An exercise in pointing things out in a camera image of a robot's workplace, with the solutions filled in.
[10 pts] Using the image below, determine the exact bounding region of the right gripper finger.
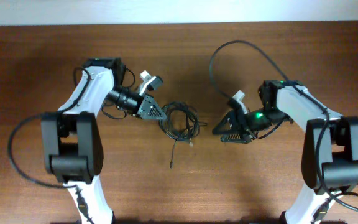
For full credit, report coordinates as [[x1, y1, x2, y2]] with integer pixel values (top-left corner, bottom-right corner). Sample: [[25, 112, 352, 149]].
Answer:
[[221, 133, 253, 144], [212, 110, 237, 134]]

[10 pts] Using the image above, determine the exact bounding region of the thin black USB cable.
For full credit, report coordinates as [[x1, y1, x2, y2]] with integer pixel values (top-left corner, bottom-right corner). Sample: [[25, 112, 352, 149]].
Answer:
[[168, 105, 198, 169]]

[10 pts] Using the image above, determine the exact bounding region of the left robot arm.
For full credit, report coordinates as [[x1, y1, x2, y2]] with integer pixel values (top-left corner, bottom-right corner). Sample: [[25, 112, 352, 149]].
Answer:
[[41, 58, 167, 223]]

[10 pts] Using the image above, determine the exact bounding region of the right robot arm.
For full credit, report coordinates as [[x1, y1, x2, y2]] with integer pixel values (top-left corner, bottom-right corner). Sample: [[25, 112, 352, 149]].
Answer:
[[212, 80, 358, 223]]

